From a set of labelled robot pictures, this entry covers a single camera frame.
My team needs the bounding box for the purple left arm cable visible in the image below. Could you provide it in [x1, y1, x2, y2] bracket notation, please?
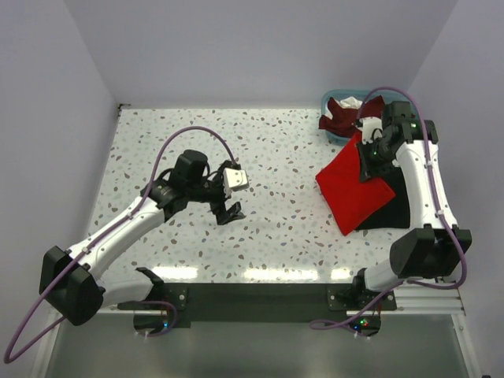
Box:
[1, 126, 239, 363]

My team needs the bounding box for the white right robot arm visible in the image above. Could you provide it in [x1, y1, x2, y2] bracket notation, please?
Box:
[350, 101, 472, 309]

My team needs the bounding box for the aluminium frame rail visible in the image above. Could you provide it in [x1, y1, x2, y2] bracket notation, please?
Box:
[365, 284, 465, 315]

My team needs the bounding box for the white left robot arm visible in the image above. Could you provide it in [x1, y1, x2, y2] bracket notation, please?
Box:
[39, 150, 249, 326]

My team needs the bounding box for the dark maroon t shirt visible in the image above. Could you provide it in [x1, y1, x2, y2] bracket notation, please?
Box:
[318, 96, 385, 138]

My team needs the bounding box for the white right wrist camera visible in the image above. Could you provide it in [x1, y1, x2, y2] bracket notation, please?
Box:
[355, 117, 383, 144]

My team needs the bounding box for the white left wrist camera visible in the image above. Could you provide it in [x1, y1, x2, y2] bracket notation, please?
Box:
[223, 168, 250, 196]

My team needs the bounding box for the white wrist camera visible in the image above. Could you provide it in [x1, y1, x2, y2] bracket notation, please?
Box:
[223, 168, 250, 196]
[355, 117, 383, 144]

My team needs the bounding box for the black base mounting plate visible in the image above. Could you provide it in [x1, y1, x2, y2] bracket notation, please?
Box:
[125, 281, 398, 338]

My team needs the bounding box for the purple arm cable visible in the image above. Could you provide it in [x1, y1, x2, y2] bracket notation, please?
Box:
[1, 126, 239, 363]
[309, 86, 469, 336]

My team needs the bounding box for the red t shirt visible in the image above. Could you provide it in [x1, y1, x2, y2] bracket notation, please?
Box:
[316, 132, 395, 235]

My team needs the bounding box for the folded black t shirt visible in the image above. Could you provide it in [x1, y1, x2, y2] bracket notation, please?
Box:
[356, 168, 410, 231]

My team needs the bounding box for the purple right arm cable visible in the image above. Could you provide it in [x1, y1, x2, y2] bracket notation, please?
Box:
[309, 86, 469, 336]

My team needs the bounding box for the translucent blue plastic bin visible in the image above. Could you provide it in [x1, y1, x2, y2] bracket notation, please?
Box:
[318, 89, 407, 146]

